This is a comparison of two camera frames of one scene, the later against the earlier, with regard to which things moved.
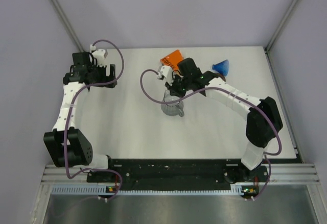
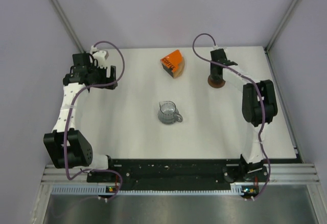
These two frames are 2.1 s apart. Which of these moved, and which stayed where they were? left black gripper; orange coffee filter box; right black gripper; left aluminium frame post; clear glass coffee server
Moved: clear glass coffee server; right black gripper
Stayed: left aluminium frame post; left black gripper; orange coffee filter box
